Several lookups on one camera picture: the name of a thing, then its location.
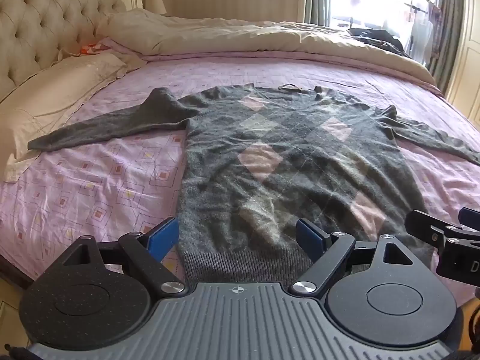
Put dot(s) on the pink patterned bedsheet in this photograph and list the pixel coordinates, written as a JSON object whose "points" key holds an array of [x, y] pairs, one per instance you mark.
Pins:
{"points": [[93, 183]]}

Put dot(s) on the rack of hanging clothes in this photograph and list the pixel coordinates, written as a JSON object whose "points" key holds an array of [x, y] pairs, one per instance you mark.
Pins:
{"points": [[423, 26]]}

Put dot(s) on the cream pillow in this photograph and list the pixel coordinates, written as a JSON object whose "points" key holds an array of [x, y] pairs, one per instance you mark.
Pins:
{"points": [[56, 90]]}

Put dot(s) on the pile of dark clothes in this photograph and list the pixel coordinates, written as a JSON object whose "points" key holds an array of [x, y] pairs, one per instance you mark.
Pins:
{"points": [[375, 39]]}

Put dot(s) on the cream tufted headboard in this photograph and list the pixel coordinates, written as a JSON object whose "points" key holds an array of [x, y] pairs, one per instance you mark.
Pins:
{"points": [[37, 15]]}

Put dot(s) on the grey argyle sweater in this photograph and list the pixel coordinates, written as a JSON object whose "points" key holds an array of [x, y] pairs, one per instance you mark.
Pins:
{"points": [[225, 157]]}

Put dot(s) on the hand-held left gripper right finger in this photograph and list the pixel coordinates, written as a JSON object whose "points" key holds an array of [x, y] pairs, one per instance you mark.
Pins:
{"points": [[309, 234]]}

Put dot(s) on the cream wardrobe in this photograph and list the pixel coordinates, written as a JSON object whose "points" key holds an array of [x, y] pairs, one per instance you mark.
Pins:
{"points": [[468, 52]]}

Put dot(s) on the orange patterned cloth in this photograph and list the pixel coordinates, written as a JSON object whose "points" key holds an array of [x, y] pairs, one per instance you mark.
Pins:
{"points": [[93, 47]]}

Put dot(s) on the cream duvet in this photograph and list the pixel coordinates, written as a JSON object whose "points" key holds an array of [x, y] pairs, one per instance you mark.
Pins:
{"points": [[225, 37]]}

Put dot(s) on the bedside lamp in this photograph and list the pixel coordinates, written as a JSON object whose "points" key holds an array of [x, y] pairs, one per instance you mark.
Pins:
{"points": [[155, 3]]}

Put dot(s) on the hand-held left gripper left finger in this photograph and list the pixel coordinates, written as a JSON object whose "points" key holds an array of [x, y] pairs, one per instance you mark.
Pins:
{"points": [[164, 235]]}

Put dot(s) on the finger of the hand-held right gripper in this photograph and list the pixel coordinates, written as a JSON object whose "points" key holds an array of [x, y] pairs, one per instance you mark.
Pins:
{"points": [[470, 217], [427, 223]]}

